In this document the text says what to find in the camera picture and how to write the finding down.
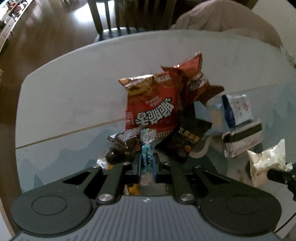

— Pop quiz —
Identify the cream speckled snack packet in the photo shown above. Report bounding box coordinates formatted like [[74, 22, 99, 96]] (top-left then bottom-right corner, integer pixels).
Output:
[[247, 138, 292, 188]]

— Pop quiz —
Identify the teal candy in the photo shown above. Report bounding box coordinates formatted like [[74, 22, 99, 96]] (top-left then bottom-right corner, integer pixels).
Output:
[[140, 128, 157, 187]]

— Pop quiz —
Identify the silver black foil packet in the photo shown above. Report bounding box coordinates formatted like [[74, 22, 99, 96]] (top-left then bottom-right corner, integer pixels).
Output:
[[222, 119, 263, 158]]

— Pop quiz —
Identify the black snack packet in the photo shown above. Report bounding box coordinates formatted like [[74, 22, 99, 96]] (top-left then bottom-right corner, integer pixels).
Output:
[[155, 110, 212, 163]]

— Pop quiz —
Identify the large red snack bag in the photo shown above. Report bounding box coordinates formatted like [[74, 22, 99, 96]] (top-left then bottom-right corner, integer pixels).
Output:
[[118, 71, 182, 139]]

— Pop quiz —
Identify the white blue snack packet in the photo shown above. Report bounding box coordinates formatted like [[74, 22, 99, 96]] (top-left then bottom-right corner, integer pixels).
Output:
[[222, 93, 253, 128]]

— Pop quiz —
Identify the light blue cookie packet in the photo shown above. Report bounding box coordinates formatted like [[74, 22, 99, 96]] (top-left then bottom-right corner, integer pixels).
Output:
[[194, 101, 228, 136]]

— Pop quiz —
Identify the dark red snack bag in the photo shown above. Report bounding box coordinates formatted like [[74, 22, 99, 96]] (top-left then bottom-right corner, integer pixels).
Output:
[[161, 52, 225, 109]]

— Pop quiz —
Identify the dark foil plum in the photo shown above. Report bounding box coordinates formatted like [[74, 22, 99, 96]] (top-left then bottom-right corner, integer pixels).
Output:
[[96, 147, 134, 170]]

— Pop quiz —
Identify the dark wooden chair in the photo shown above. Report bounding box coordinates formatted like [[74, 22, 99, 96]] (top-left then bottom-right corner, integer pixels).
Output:
[[87, 0, 176, 42]]

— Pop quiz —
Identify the pink covered chair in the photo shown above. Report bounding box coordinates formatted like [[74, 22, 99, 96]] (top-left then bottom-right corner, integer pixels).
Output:
[[170, 1, 283, 48]]

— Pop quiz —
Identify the long tv cabinet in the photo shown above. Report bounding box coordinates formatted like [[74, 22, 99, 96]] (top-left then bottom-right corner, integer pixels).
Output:
[[1, 0, 34, 51]]

